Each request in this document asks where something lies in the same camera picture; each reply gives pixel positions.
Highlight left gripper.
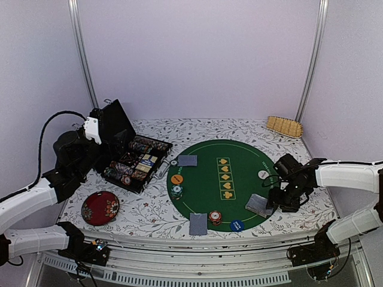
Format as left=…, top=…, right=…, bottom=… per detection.
left=74, top=129, right=127, bottom=179

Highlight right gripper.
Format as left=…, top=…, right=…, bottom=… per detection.
left=266, top=181, right=309, bottom=213

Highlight white dealer button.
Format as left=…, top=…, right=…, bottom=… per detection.
left=258, top=170, right=269, bottom=180

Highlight grey playing card deck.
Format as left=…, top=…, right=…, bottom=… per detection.
left=245, top=194, right=274, bottom=218

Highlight red five chip stack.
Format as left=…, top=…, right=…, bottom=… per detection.
left=120, top=175, right=132, bottom=186

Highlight blue small blind button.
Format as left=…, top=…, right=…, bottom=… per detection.
left=230, top=219, right=245, bottom=232

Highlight orange big blind button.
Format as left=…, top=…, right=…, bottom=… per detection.
left=171, top=174, right=184, bottom=185

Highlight green chip stack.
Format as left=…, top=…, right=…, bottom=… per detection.
left=170, top=185, right=183, bottom=200

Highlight dealt cards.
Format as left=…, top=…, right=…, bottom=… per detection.
left=178, top=155, right=197, bottom=167

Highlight dealt cards front edge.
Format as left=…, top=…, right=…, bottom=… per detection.
left=189, top=213, right=208, bottom=236

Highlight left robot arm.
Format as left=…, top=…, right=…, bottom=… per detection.
left=1, top=117, right=102, bottom=265

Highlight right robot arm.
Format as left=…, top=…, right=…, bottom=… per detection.
left=266, top=154, right=382, bottom=261

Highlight woven bamboo tray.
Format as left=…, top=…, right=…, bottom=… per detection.
left=266, top=116, right=303, bottom=138

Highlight black poker chip case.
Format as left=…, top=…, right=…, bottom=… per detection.
left=89, top=100, right=173, bottom=194

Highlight red floral plate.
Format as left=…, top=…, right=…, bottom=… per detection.
left=81, top=191, right=120, bottom=226

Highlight green round poker mat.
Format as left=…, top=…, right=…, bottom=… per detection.
left=166, top=139, right=279, bottom=232

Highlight yellow playing card box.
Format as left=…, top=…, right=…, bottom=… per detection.
left=134, top=154, right=157, bottom=173

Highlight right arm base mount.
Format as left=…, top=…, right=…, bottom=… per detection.
left=287, top=240, right=341, bottom=281

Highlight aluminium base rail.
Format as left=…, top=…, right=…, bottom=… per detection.
left=26, top=231, right=375, bottom=286

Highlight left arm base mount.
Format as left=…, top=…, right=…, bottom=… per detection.
left=57, top=239, right=110, bottom=267

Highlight left metal frame post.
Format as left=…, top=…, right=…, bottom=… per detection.
left=68, top=0, right=99, bottom=108

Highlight metal frame post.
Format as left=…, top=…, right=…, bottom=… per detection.
left=68, top=0, right=99, bottom=108
left=295, top=0, right=329, bottom=122

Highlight right metal frame post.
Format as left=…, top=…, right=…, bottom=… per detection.
left=295, top=0, right=329, bottom=122

